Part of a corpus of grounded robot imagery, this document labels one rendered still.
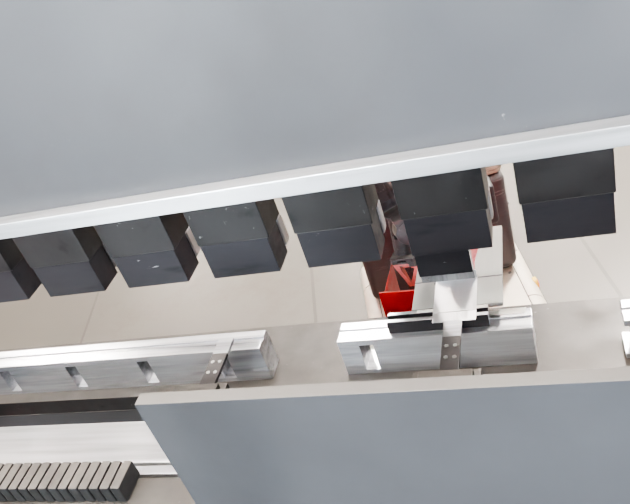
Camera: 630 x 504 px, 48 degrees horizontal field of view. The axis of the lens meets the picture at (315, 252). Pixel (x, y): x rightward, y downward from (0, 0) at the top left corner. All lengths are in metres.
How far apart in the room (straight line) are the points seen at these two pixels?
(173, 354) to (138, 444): 0.27
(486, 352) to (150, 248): 0.69
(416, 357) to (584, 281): 1.64
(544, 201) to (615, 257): 1.93
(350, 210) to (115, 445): 0.65
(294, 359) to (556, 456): 0.86
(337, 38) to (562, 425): 0.52
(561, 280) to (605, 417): 2.22
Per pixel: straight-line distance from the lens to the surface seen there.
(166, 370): 1.68
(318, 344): 1.63
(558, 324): 1.54
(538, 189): 1.20
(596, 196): 1.22
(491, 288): 1.46
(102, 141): 1.09
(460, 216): 1.23
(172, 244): 1.40
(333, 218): 1.26
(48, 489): 1.41
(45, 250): 1.55
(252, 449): 0.95
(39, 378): 1.89
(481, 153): 0.93
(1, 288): 1.70
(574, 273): 3.06
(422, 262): 1.33
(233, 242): 1.35
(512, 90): 0.92
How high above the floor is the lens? 1.92
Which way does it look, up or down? 33 degrees down
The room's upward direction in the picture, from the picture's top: 20 degrees counter-clockwise
